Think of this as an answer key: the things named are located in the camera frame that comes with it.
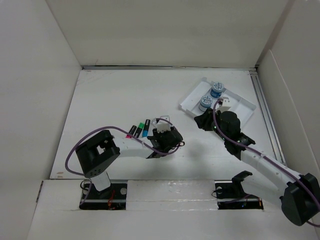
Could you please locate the green highlighter marker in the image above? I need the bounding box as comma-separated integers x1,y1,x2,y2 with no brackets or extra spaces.
138,122,145,131

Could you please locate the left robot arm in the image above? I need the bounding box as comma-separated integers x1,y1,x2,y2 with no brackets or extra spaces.
75,126,184,199

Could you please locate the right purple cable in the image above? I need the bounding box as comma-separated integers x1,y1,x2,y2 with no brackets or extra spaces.
212,98,320,227

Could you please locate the blue putty jar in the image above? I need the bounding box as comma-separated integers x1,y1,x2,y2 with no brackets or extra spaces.
210,81,225,99
198,95,213,112

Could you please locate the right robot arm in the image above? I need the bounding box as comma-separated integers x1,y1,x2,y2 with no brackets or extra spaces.
194,108,320,226

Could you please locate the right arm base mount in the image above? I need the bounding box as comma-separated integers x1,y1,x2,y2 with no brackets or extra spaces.
211,170,264,210

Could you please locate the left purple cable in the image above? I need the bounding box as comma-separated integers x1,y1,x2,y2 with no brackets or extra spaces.
65,117,186,201

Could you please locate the black marker pen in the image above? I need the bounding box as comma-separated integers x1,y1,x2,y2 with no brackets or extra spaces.
133,125,142,138

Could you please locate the aluminium rail right side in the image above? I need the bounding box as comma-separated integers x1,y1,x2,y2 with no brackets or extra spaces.
249,70,287,165

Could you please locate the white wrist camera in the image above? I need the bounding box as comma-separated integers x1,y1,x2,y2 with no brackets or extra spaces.
216,98,232,112
151,115,172,133

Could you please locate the purple cable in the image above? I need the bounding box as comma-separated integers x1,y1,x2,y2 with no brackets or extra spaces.
65,117,186,201
212,98,320,227

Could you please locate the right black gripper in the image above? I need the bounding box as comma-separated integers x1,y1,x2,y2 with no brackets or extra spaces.
193,107,229,142

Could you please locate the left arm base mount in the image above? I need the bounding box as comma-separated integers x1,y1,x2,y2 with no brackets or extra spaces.
79,180,128,211

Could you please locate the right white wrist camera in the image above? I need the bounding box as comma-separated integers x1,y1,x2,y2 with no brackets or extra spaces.
216,98,232,112

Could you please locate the pink highlighter marker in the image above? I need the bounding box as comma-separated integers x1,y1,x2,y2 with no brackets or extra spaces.
126,125,137,139

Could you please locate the blue highlighter marker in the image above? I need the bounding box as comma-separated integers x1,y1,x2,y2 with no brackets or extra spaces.
142,119,150,138

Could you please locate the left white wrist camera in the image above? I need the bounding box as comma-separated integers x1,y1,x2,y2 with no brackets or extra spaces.
151,115,172,133

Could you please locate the white plastic organizer tray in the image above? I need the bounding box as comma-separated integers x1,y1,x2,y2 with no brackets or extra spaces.
178,77,257,128

